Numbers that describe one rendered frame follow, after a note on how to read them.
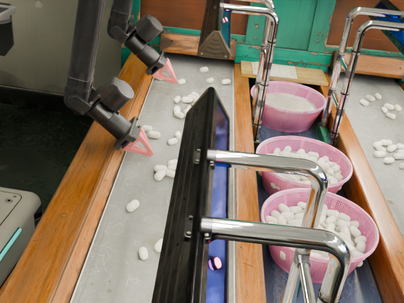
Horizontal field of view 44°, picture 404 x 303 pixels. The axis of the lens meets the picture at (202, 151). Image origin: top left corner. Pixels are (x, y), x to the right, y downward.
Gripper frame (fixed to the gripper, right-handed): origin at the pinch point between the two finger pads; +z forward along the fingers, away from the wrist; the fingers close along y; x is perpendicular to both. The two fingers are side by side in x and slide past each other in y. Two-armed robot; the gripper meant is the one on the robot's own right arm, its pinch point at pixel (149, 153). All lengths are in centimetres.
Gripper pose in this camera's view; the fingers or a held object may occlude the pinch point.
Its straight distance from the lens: 136.8
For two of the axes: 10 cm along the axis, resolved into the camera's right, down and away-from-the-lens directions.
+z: 6.9, 6.3, 3.4
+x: -7.2, 5.9, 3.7
